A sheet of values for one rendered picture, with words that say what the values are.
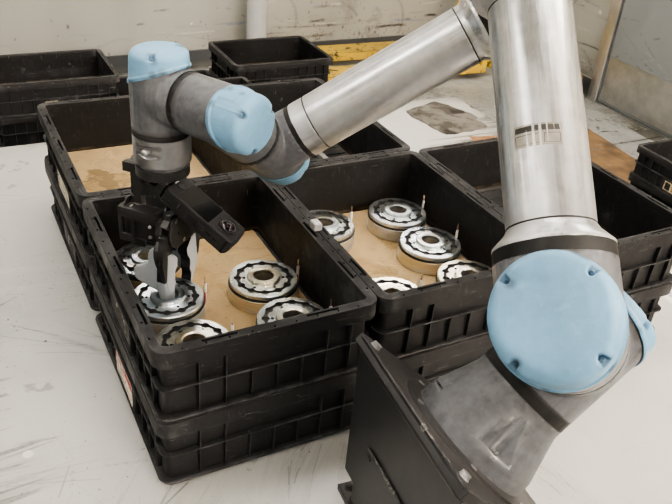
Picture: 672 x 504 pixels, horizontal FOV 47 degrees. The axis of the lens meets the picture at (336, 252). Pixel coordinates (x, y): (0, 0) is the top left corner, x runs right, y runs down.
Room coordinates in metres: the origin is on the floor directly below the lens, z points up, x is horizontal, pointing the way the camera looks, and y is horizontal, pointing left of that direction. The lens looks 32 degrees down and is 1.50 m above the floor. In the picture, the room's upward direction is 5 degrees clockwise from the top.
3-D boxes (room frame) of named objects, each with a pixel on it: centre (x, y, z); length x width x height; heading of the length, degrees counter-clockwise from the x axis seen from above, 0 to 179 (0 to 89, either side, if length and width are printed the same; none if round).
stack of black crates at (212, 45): (2.88, 0.32, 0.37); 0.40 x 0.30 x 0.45; 120
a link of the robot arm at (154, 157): (0.91, 0.24, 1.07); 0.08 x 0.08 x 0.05
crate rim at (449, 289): (1.06, -0.10, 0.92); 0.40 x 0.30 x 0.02; 30
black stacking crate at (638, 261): (1.21, -0.36, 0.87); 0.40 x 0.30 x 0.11; 30
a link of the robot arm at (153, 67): (0.91, 0.24, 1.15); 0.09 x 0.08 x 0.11; 59
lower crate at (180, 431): (0.91, 0.16, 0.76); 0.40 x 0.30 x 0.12; 30
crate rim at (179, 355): (0.91, 0.16, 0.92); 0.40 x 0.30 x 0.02; 30
